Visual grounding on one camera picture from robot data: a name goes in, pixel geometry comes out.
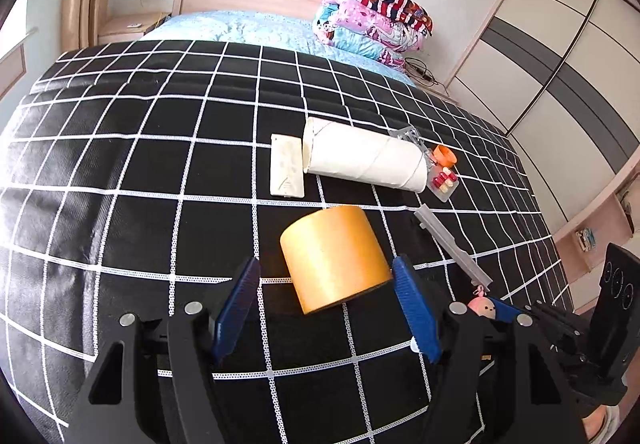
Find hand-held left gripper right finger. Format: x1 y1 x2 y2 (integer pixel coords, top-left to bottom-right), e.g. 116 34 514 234
391 256 588 444

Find light blue folded quilt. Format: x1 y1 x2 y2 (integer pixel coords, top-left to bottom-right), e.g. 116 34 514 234
312 6 408 70

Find wooden window cabinet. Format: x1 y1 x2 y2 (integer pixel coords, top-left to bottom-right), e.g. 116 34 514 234
0 26 38 100

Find grey plastic strip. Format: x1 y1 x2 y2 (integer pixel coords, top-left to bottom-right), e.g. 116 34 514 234
414 204 493 287

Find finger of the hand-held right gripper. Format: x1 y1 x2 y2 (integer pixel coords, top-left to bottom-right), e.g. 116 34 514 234
485 296 592 351

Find pill blister pack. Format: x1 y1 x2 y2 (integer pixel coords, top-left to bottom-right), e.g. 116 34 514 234
429 165 460 203

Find white flat packet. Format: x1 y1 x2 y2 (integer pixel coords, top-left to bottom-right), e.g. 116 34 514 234
270 134 305 197

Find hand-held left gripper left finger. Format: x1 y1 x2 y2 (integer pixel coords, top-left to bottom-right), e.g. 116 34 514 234
65 256 263 444

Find small blue items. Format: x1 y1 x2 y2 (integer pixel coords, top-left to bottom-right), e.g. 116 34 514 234
575 226 598 252

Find white and grey wardrobe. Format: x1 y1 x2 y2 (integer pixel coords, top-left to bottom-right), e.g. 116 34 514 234
445 0 640 235

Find black cables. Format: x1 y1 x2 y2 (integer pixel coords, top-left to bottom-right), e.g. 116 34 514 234
405 56 441 87

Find grey metal clip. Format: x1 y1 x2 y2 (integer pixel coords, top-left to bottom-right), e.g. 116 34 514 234
392 126 431 155

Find black checked mat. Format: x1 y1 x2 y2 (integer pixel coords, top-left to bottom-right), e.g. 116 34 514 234
0 40 576 444

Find wooden nightstand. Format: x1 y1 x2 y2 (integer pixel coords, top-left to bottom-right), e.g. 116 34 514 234
405 69 458 105
97 11 173 45

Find white cardboard tube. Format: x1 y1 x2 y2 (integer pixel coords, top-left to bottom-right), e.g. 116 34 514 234
301 117 431 194

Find light blue bed sheet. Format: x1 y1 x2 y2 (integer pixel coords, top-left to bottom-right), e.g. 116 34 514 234
137 10 418 87

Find yellow tape roll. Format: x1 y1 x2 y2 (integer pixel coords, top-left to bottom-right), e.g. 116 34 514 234
279 205 393 316

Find person's right hand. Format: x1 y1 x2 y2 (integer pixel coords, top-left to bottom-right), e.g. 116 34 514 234
582 405 610 442

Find small pink toy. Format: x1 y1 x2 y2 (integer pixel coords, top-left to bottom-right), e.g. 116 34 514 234
467 285 498 321

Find pink printed folded quilt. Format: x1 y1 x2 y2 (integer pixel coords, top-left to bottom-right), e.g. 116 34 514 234
320 0 428 50

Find wooden corner shelf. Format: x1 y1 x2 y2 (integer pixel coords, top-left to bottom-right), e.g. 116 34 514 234
552 164 640 285

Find orange plastic cap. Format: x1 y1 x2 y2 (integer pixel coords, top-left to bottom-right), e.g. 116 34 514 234
432 145 457 169

